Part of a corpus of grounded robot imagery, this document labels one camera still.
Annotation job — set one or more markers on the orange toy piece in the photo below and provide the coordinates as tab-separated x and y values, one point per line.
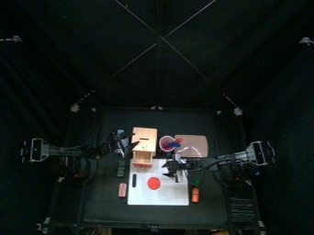
196	195

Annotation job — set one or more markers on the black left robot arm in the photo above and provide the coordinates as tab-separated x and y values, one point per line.
62	150

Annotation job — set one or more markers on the silver frame bracket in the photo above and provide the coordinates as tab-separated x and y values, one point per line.
238	111
156	107
74	107

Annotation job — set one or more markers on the blue utensil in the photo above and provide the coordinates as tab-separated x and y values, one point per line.
176	142

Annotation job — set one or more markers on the black stick tool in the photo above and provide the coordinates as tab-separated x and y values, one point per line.
134	180

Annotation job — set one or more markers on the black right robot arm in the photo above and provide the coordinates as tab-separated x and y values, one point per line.
237	157

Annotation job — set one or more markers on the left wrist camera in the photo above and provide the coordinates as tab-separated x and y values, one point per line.
119	133

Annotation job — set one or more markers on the wooden drawer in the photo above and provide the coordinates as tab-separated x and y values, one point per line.
143	159

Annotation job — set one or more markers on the dark green block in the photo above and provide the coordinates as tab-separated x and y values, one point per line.
122	168

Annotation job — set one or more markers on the white cutting mat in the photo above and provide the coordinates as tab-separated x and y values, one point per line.
160	191

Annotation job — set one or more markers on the silver frame clamp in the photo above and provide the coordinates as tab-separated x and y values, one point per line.
306	40
14	39

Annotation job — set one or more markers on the red dough disc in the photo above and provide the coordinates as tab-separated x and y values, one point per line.
154	183

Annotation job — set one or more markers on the pink block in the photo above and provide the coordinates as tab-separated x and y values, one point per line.
122	189

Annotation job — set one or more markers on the wooden drawer box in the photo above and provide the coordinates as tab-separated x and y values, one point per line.
145	140

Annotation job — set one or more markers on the black printed label sheet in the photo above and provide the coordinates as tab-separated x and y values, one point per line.
241	208

